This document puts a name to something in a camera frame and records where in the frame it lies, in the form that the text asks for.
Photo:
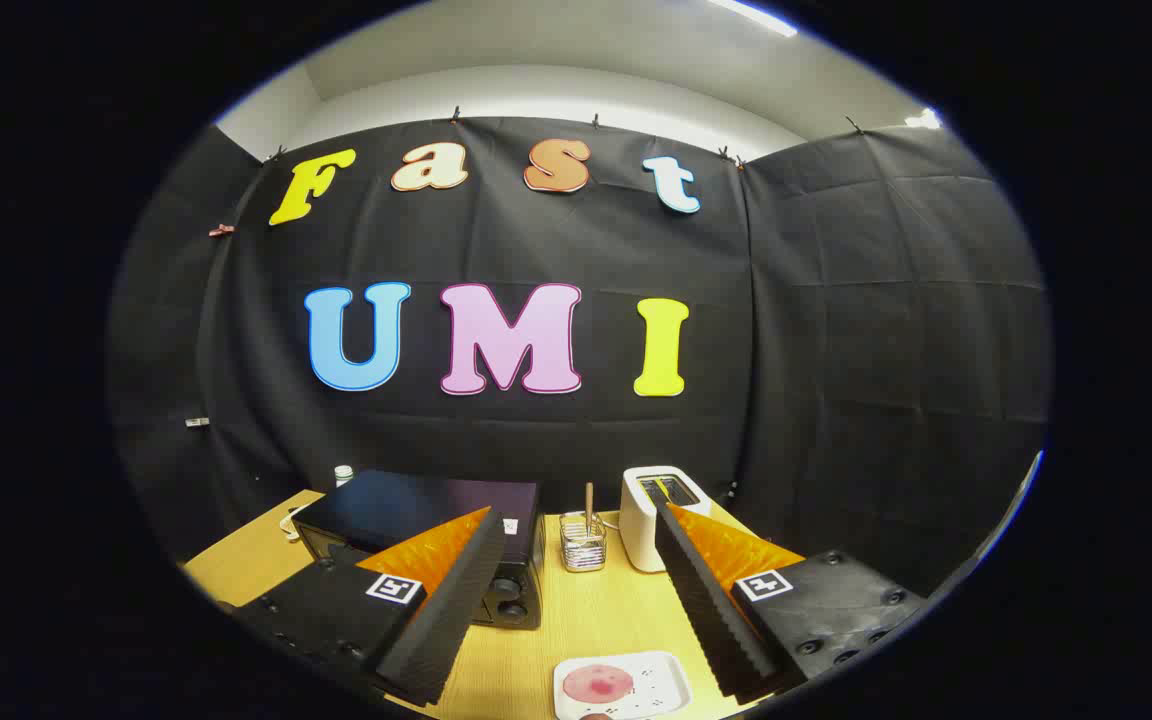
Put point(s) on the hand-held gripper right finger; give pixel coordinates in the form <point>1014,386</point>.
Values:
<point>706,610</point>

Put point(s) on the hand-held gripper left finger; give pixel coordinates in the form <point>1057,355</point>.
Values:
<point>456,600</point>

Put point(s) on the white square plate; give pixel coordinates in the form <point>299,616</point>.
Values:
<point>661,685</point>

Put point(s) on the black toaster oven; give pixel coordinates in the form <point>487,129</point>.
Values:
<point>416,500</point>

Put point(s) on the pink round ham slice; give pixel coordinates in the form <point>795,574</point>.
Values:
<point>598,684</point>

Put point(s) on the white bread toaster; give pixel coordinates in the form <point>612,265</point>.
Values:
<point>639,530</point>

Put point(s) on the wooden stick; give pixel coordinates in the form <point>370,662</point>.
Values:
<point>589,505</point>

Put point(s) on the small white-capped bottle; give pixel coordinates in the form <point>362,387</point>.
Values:
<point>343,476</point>

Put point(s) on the small white snack dish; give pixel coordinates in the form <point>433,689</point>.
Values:
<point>291,522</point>

